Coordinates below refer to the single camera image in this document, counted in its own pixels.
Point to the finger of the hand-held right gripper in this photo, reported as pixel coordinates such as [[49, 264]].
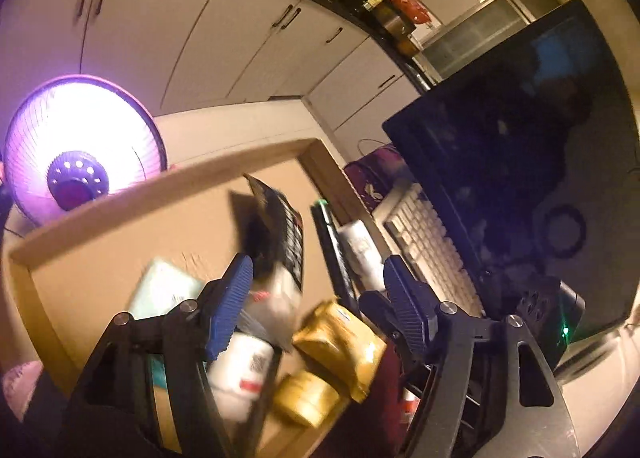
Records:
[[372, 310]]

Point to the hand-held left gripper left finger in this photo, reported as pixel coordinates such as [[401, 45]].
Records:
[[230, 308]]

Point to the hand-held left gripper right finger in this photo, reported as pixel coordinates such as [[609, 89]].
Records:
[[407, 303]]

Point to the golden snack packet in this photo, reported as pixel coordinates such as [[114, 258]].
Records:
[[340, 343]]

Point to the clear plastic packet red mark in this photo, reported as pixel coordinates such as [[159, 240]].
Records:
[[277, 308]]

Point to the white bottle red label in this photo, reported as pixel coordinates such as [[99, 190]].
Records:
[[240, 368]]

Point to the black marker green cap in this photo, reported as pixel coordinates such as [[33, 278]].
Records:
[[332, 258]]

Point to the teal white tissue pack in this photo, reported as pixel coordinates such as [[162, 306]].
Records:
[[160, 288]]

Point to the black snack packet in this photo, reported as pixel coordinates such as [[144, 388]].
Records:
[[287, 238]]

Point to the yellow cream jar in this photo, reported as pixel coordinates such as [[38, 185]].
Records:
[[305, 398]]

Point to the cardboard box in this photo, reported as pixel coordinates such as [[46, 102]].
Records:
[[150, 218]]

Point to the another person's forearm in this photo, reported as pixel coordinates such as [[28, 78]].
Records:
[[22, 388]]

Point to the white keyboard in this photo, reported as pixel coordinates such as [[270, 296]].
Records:
[[430, 248]]

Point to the black monitor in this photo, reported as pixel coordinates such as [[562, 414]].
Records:
[[500, 138]]

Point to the purple electric heater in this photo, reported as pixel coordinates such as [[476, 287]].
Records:
[[100, 128]]

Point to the white base cabinets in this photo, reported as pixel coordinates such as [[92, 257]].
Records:
[[200, 38]]

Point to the frosted glass door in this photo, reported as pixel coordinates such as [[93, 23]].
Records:
[[480, 28]]

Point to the black kitchen counter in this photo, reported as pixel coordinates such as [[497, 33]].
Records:
[[350, 8]]

